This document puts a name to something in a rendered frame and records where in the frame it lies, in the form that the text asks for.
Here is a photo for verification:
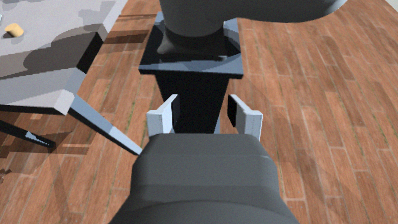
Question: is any tan cylinder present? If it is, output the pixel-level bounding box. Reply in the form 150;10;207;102
5;23;24;38

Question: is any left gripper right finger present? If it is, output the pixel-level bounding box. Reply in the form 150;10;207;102
227;95;263;141

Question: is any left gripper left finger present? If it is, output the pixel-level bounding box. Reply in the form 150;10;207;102
146;94;180;140

